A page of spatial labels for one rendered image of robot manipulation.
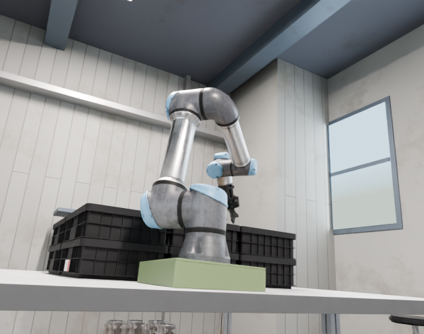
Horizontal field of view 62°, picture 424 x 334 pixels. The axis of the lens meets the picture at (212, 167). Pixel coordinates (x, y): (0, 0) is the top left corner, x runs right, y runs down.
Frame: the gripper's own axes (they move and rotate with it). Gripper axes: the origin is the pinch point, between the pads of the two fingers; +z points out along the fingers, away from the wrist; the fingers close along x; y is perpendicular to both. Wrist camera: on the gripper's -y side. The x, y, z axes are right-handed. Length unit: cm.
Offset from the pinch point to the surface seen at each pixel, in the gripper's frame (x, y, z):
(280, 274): -1.2, 38.0, 14.2
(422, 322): 102, 38, 82
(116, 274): -66, 35, -9
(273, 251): -1.4, 35.2, 4.7
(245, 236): -13.0, 33.1, -5.0
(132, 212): -56, 31, -26
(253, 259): -13.1, 36.9, 3.7
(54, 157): -46, -230, -31
